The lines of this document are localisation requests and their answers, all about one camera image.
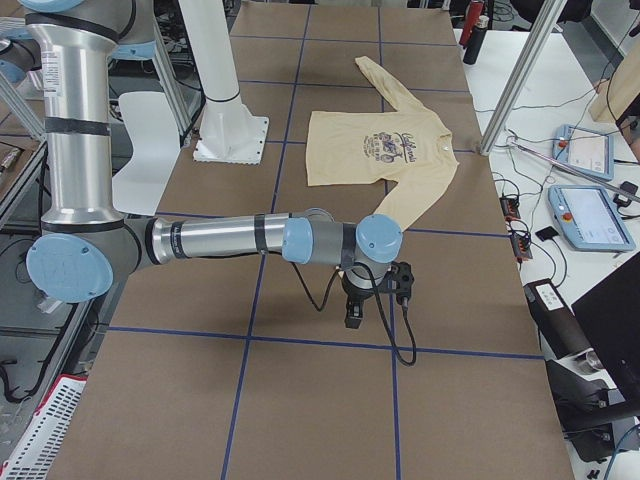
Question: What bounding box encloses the black water bottle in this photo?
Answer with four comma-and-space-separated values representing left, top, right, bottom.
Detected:
463, 15, 489, 65

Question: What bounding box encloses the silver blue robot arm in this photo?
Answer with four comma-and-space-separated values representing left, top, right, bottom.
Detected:
25, 1, 413, 328

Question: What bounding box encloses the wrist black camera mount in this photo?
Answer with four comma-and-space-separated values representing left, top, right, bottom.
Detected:
387, 261, 415, 308

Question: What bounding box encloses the near blue teach pendant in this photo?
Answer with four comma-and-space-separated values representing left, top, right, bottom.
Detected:
548, 185, 636, 252

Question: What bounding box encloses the far blue teach pendant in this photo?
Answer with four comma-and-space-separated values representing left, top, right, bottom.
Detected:
552, 124, 614, 180

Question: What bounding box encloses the white perforated basket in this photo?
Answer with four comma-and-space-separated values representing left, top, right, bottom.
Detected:
1, 374, 87, 480

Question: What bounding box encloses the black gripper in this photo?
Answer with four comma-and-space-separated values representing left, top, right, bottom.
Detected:
341, 272, 389, 329

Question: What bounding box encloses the blue teach pendant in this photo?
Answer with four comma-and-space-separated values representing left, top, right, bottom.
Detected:
552, 124, 614, 180
548, 185, 636, 252

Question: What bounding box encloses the orange circuit board lower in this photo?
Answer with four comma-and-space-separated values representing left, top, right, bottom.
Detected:
510, 230, 533, 263

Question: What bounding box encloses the black monitor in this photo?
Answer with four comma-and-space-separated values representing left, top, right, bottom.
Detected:
572, 255, 639, 399

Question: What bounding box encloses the dark box with label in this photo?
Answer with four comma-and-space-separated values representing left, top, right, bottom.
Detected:
523, 279, 592, 359

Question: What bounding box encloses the orange circuit board upper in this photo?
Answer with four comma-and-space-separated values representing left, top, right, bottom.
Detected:
499, 196, 521, 221

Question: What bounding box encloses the orange circuit board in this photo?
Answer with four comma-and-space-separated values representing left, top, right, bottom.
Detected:
499, 196, 521, 221
510, 230, 533, 263

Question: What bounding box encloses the aluminium frame post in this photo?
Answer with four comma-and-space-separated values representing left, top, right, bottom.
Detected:
479, 0, 566, 156

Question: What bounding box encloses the red water bottle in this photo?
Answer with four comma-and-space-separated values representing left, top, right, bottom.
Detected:
459, 0, 484, 48

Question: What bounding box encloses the cream long sleeve shirt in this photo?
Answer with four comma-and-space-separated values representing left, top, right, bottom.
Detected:
306, 56, 458, 230

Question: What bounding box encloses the white pedestal column base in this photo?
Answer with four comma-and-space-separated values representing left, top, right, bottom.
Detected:
179, 0, 269, 165

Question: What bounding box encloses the thin metal rod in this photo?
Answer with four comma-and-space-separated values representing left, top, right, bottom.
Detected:
507, 139, 640, 192

